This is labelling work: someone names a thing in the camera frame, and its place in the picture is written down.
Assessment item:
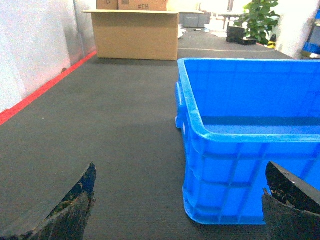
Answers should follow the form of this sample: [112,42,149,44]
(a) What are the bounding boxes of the large blue plastic crate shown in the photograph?
[175,58,320,225]

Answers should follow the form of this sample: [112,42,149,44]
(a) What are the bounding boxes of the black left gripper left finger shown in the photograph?
[0,162,97,240]

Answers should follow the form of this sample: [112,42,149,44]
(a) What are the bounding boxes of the small cardboard box behind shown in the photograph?
[96,0,118,10]

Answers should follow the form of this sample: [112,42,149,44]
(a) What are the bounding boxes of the open cardboard box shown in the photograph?
[85,9,180,61]

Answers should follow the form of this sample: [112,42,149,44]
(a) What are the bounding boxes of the cardboard box marked H3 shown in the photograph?
[118,0,169,11]

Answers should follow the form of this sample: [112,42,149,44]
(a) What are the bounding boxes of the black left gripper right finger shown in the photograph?
[262,161,320,240]

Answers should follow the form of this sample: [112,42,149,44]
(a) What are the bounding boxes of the black foam blocks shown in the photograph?
[226,25,257,46]

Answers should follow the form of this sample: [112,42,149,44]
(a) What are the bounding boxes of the grey storage bin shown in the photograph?
[179,11,212,28]

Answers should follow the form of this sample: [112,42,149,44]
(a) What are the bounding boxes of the green potted plant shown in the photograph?
[234,0,280,45]

